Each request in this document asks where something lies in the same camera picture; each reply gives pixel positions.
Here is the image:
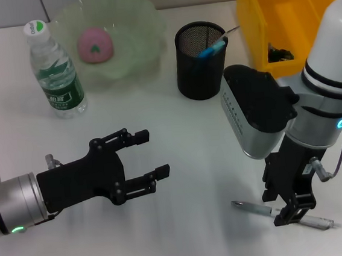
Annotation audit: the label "clear water bottle green label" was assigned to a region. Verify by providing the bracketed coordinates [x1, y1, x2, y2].
[22, 15, 89, 123]

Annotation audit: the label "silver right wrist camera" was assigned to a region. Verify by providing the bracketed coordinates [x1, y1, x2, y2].
[218, 58, 307, 163]

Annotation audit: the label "green plastic wrapper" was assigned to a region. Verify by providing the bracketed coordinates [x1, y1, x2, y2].
[266, 39, 296, 64]

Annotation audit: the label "blue scissors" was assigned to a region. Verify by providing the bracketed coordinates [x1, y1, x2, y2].
[195, 36, 230, 61]

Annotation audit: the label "left gripper connector cable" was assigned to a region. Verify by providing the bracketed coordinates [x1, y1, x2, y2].
[25, 152, 68, 227]

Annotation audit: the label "clear plastic ruler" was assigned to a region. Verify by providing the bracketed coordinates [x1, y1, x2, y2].
[217, 25, 242, 42]

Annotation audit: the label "translucent green plastic bowl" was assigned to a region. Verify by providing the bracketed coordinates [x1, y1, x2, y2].
[46, 0, 174, 95]

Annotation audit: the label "black mesh pen holder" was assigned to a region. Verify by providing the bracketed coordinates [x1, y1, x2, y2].
[171, 19, 235, 103]

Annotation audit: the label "yellow plastic storage bin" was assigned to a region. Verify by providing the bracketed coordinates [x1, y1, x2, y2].
[235, 0, 342, 82]

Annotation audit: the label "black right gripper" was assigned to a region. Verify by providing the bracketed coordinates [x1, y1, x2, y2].
[256, 132, 333, 228]

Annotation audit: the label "gripper connector cable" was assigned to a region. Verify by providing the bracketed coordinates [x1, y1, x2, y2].
[305, 108, 342, 184]
[25, 152, 68, 227]

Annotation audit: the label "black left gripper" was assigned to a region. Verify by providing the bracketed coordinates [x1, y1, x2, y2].
[31, 123, 175, 216]

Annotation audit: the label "clear pen silver grip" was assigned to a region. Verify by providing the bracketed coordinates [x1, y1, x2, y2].
[231, 190, 342, 240]

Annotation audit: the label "right gripper connector cable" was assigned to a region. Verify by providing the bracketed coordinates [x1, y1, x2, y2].
[305, 108, 342, 184]

